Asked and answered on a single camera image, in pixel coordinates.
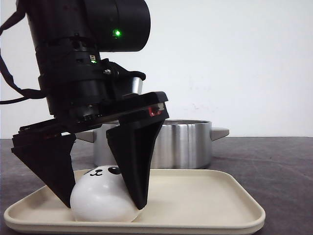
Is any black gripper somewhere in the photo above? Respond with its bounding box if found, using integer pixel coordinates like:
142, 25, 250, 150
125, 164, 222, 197
13, 36, 169, 210

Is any beige plastic tray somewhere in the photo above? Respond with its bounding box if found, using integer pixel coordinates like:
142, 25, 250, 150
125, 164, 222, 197
3, 169, 266, 235

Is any steel pot with grey handles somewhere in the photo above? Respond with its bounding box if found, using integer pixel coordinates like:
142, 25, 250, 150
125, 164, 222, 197
76, 119, 229, 169

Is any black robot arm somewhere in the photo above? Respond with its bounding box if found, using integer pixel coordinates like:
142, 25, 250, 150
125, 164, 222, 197
4, 0, 169, 209

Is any panda bun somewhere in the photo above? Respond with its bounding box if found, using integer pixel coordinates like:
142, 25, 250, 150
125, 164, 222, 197
70, 165, 141, 222

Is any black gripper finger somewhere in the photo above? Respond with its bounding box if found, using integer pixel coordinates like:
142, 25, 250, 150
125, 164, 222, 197
11, 133, 76, 208

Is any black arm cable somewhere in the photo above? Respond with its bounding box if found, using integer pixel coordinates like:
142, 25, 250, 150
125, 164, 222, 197
0, 4, 48, 105

